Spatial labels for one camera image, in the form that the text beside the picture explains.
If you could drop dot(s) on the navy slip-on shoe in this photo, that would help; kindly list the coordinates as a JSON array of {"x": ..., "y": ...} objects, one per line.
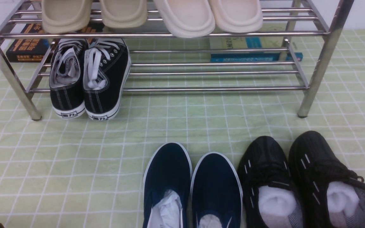
[
  {"x": 216, "y": 193},
  {"x": 167, "y": 180}
]

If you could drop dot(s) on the black knit sneaker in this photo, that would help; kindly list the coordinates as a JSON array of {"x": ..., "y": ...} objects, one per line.
[
  {"x": 333, "y": 196},
  {"x": 270, "y": 197}
]

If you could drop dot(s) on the stainless steel shoe rack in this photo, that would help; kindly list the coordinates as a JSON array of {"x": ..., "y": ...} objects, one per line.
[{"x": 304, "y": 20}]

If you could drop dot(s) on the black canvas sneaker right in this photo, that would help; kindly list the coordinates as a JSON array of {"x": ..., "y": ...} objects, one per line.
[{"x": 107, "y": 65}]

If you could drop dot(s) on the black canvas sneaker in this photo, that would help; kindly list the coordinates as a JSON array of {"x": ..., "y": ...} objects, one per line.
[
  {"x": 107, "y": 65},
  {"x": 66, "y": 78}
]

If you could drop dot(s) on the cream slipper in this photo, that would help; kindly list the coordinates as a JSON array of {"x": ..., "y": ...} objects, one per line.
[
  {"x": 186, "y": 18},
  {"x": 237, "y": 16}
]

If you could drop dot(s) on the teal cover book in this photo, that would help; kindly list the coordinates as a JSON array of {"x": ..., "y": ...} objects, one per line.
[{"x": 255, "y": 56}]

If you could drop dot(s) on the cream slipper far right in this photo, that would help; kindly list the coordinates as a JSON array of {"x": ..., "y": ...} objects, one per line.
[{"x": 237, "y": 16}]

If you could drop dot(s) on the beige slipper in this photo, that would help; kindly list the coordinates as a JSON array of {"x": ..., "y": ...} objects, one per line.
[
  {"x": 123, "y": 13},
  {"x": 62, "y": 16}
]

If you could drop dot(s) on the black canvas sneaker left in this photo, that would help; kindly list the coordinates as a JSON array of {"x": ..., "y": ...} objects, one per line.
[{"x": 66, "y": 78}]

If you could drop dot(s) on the beige slipper far left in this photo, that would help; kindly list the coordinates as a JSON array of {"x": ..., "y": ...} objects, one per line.
[{"x": 62, "y": 16}]

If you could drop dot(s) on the black orange book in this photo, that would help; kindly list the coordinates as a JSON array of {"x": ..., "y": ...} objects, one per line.
[{"x": 33, "y": 50}]

